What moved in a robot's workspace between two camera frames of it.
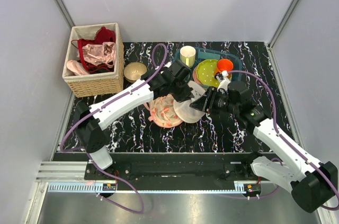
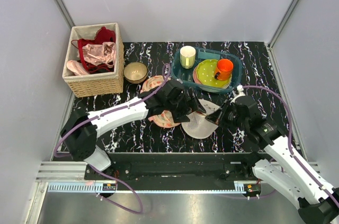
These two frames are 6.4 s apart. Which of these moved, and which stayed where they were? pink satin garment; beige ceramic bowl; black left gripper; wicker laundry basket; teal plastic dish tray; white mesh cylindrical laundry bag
Moved: black left gripper; white mesh cylindrical laundry bag
Stayed: teal plastic dish tray; pink satin garment; beige ceramic bowl; wicker laundry basket
